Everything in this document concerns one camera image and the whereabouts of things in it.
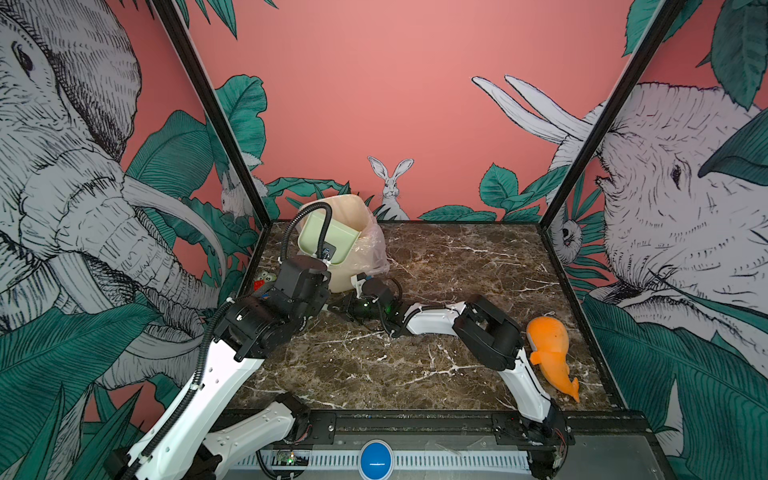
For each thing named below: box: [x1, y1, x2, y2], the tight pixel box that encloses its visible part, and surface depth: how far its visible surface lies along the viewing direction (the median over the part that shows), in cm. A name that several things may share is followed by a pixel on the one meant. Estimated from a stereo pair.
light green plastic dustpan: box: [298, 211, 362, 264], surface depth 72 cm
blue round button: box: [359, 438, 394, 480], surface depth 70 cm
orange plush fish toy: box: [526, 316, 580, 403], surface depth 83 cm
